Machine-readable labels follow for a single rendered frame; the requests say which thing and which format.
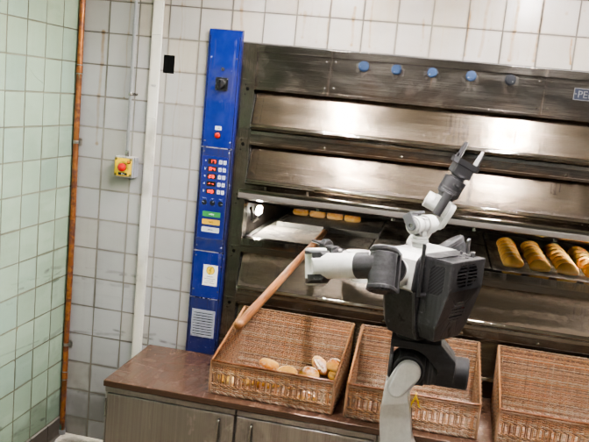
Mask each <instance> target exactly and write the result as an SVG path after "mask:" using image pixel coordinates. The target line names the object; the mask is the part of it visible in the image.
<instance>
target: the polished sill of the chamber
mask: <svg viewBox="0 0 589 442"><path fill-rule="evenodd" d="M308 245H309V244H302V243H295V242H289V241H282V240H276V239H263V238H257V237H250V236H244V237H242V238H241V246H251V247H257V248H264V249H270V250H277V251H283V252H290V253H301V252H302V251H303V250H304V249H305V248H306V247H307V246H308ZM483 279H486V280H492V281H498V282H511V283H517V284H523V285H529V286H537V287H543V288H549V289H561V290H568V291H574V292H580V293H587V294H589V282H580V281H574V280H566V279H560V278H554V277H547V276H540V275H533V274H522V273H515V272H508V271H502V270H495V269H489V268H484V274H483Z"/></svg>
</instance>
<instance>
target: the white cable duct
mask: <svg viewBox="0 0 589 442"><path fill-rule="evenodd" d="M164 8H165V0H154V3H153V29H152V44H151V58H150V71H149V85H148V99H147V113H146V127H145V153H144V167H143V181H142V195H141V209H140V222H139V236H138V263H137V277H136V291H135V304H134V318H133V333H132V346H131V357H132V358H133V357H134V356H135V355H136V354H138V353H139V352H141V351H142V338H143V325H144V312H145V286H146V273H147V260H148V247H149V233H150V220H151V206H152V192H153V167H154V154H155V140H156V127H157V114H158V101H159V87H160V61H161V48H162V34H163V21H164Z"/></svg>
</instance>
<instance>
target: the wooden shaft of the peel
mask: <svg viewBox="0 0 589 442"><path fill-rule="evenodd" d="M326 234H327V230H325V229H324V230H322V231H321V232H320V233H319V234H318V235H317V236H316V237H315V238H314V239H316V240H322V239H323V237H324V236H325V235H326ZM316 245H317V243H314V242H310V244H309V245H308V246H307V247H306V248H308V247H310V248H314V247H316ZM306 248H305V249H306ZM305 249H304V250H303V251H302V252H301V253H300V254H299V255H298V256H297V257H296V258H295V259H294V260H293V262H292V263H291V264H290V265H289V266H288V267H287V268H286V269H285V270H284V271H283V272H282V273H281V274H280V275H279V276H278V277H277V278H276V279H275V281H274V282H273V283H272V284H271V285H270V286H269V287H268V288H267V289H266V290H265V291H264V292H263V293H262V294H261V295H260V296H259V297H258V299H257V300H256V301H255V302H254V303H253V304H252V305H251V306H250V307H249V308H248V309H247V310H246V311H245V312H244V313H243V314H242V315H241V317H240V318H239V319H238V320H237V321H236V322H235V323H234V327H235V329H236V330H242V329H243V328H244V327H245V325H246V324H247V323H248V322H249V321H250V320H251V319H252V317H253V316H254V315H255V314H256V313H257V312H258V311H259V309H260V308H261V307H262V306H263V305H264V304H265V303H266V301H267V300H268V299H269V298H270V297H271V296H272V295H273V293H274V292H275V291H276V290H277V289H278V288H279V287H280V285H281V284H282V283H283V282H284V281H285V280H286V279H287V278H288V277H289V276H290V275H291V274H292V273H293V272H294V271H295V269H296V268H297V267H298V266H299V265H300V264H301V263H302V261H303V260H304V259H305V254H306V253H305Z"/></svg>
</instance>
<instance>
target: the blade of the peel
mask: <svg viewBox="0 0 589 442"><path fill-rule="evenodd" d="M277 226H281V227H288V228H295V229H302V230H309V231H316V232H321V231H322V228H324V226H329V227H330V233H336V234H343V235H349V236H356V237H363V238H369V239H379V237H380V234H381V232H382V230H383V228H382V227H375V226H368V225H355V224H347V223H340V222H334V221H327V220H320V219H313V218H305V217H292V216H289V217H285V218H283V219H281V220H279V221H277Z"/></svg>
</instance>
